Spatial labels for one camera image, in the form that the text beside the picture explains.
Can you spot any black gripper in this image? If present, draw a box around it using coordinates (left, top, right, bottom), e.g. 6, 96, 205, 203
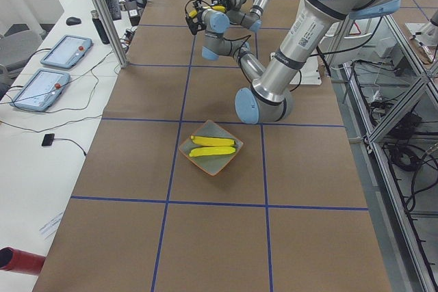
195, 10, 209, 29
211, 0, 233, 10

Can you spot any yellow banana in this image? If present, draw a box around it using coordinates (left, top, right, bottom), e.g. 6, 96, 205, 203
190, 135, 235, 147
189, 146, 236, 157
188, 5, 227, 19

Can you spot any grey square plate orange rim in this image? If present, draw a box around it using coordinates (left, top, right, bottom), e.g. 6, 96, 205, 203
179, 120, 244, 176

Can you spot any black keyboard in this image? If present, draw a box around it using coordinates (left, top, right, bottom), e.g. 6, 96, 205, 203
105, 0, 122, 21

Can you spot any dark grey bottle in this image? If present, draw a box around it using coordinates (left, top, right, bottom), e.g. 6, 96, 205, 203
90, 10, 110, 44

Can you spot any black computer mouse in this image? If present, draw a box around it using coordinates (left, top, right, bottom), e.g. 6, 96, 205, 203
66, 16, 81, 26

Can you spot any teach pendant rear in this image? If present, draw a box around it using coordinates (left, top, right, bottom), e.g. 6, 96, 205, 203
40, 35, 93, 69

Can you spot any teach pendant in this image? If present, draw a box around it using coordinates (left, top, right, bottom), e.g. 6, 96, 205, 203
10, 68, 70, 112
40, 35, 93, 69

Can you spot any teach pendant front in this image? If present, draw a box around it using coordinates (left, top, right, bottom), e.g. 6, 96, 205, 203
10, 68, 70, 112

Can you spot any red fire extinguisher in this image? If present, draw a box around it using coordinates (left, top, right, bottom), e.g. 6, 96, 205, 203
1, 247, 46, 276

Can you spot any aluminium frame post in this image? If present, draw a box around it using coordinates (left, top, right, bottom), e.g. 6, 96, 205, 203
92, 0, 128, 68

